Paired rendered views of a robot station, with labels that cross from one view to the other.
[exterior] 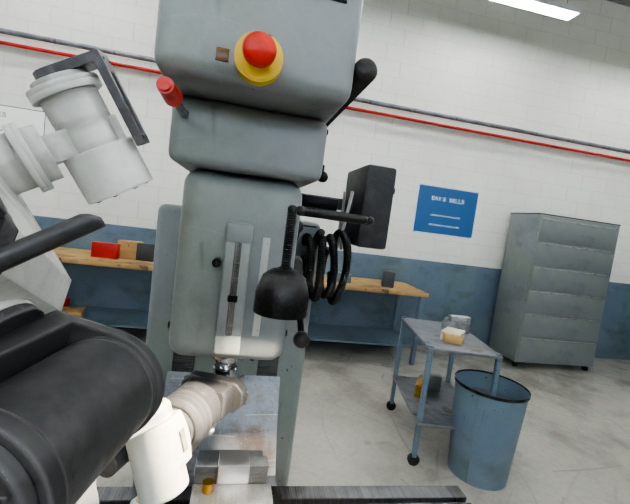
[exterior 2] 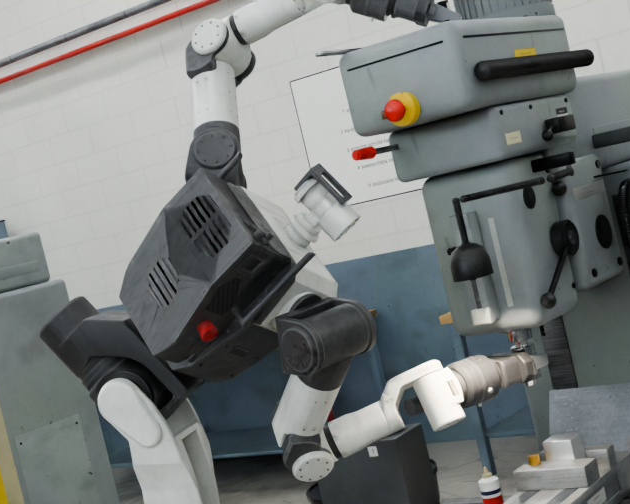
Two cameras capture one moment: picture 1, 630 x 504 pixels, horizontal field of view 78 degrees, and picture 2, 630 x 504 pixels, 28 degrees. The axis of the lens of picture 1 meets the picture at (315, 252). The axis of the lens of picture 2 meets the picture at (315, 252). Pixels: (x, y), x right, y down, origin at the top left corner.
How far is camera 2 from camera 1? 184 cm
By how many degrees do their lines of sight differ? 48
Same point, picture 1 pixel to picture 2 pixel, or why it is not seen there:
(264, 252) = (492, 231)
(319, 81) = (445, 103)
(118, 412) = (343, 326)
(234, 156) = (436, 164)
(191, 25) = (364, 105)
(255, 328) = (508, 299)
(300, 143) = (477, 134)
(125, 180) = (341, 225)
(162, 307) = not seen: hidden behind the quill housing
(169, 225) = not seen: hidden behind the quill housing
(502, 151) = not seen: outside the picture
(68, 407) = (321, 321)
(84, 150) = (321, 217)
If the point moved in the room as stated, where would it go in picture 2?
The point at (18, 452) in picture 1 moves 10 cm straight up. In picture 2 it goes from (305, 328) to (290, 270)
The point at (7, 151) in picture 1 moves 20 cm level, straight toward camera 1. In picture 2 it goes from (294, 230) to (275, 237)
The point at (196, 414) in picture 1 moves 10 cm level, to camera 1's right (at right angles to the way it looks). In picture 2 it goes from (464, 372) to (506, 369)
